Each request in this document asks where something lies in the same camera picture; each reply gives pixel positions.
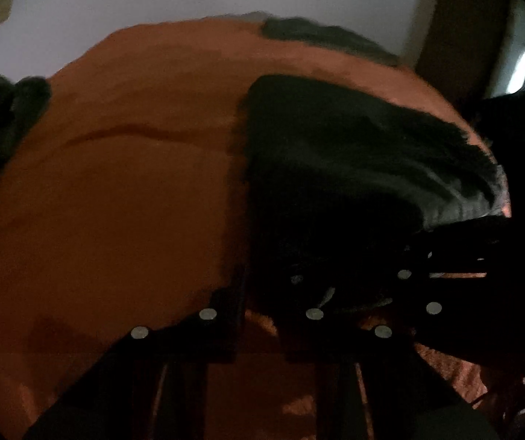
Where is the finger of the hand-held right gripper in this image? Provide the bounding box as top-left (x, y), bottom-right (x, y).
top-left (406, 215), bottom-right (515, 267)
top-left (290, 263), bottom-right (446, 319)

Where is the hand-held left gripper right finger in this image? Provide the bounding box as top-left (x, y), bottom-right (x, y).
top-left (281, 305), bottom-right (496, 440)

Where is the orange fleece blanket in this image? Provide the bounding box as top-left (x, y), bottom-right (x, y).
top-left (0, 18), bottom-right (515, 440)

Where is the folded grey-green cloth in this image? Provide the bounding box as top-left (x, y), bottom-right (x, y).
top-left (261, 17), bottom-right (403, 69)

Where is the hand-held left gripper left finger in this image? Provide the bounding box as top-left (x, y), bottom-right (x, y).
top-left (24, 279), bottom-right (247, 440)

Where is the dark grey-green fleece garment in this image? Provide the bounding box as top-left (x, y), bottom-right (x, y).
top-left (239, 74), bottom-right (513, 317)

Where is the dark wooden door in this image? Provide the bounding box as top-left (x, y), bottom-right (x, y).
top-left (415, 0), bottom-right (513, 104)

